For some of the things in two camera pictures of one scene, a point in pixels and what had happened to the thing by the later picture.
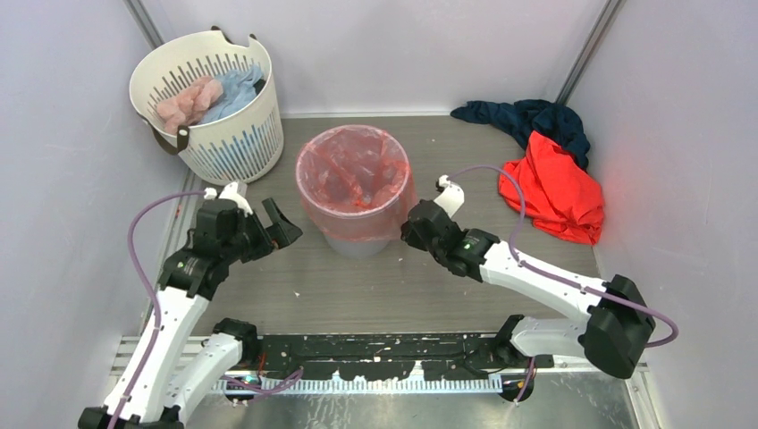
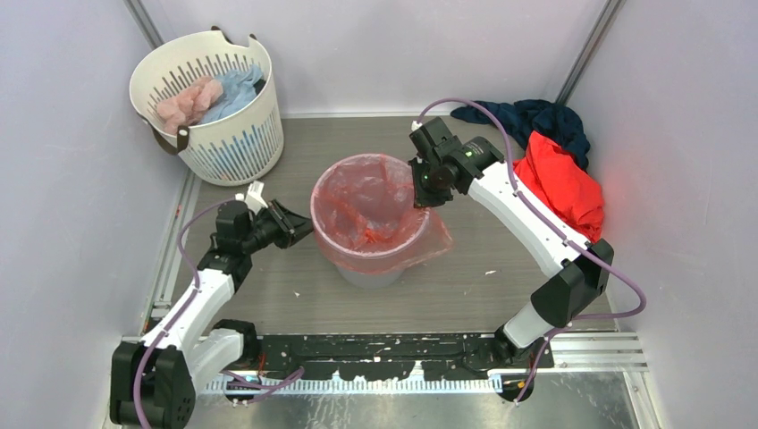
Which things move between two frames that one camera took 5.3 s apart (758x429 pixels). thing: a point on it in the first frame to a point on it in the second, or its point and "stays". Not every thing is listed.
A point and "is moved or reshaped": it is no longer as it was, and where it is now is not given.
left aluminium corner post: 139,15 stays
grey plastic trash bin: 357,248 to 371,280
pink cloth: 183,108 stays
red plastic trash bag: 355,182 is moved or reshaped
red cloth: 561,197 stays
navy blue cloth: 519,118 stays
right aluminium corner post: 584,60 stays
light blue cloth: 238,89 stays
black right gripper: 410,234 to 421,198
